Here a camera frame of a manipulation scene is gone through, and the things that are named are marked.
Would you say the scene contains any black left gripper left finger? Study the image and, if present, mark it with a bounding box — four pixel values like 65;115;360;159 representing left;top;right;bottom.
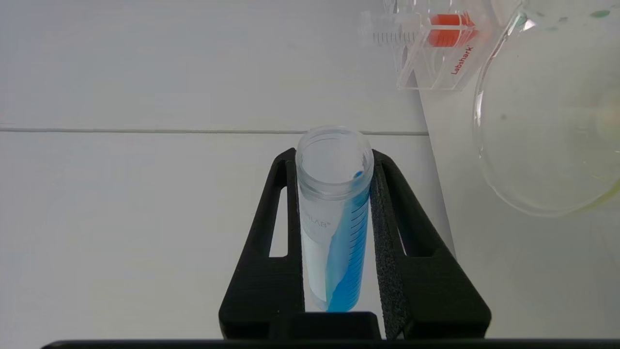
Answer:
218;147;306;340

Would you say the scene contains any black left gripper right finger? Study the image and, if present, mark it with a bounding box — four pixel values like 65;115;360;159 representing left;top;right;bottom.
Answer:
370;149;493;340

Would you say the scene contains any test tube with blue pigment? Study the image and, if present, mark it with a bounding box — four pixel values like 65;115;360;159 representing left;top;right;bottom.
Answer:
295;126;375;313

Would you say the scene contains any clear glass beaker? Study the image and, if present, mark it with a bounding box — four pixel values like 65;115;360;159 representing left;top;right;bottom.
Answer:
473;0;620;218

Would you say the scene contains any clear acrylic test tube rack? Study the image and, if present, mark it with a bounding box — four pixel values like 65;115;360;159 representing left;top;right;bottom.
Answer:
358;0;497;92

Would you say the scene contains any test tube with red pigment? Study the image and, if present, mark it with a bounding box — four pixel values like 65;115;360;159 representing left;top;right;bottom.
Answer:
360;12;479;49

